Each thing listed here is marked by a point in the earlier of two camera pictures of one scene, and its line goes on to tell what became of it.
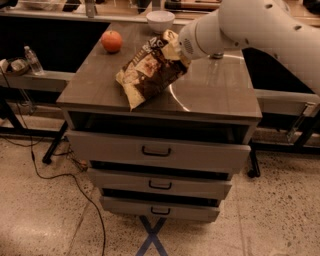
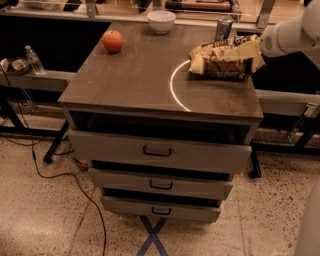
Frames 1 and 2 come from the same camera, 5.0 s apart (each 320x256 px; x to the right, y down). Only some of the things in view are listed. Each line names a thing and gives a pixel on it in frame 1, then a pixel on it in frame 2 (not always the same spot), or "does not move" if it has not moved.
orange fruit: [112, 41] does not move
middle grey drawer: [127, 182] does not move
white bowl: [160, 20] does not move
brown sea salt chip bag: [153, 70] → [233, 58]
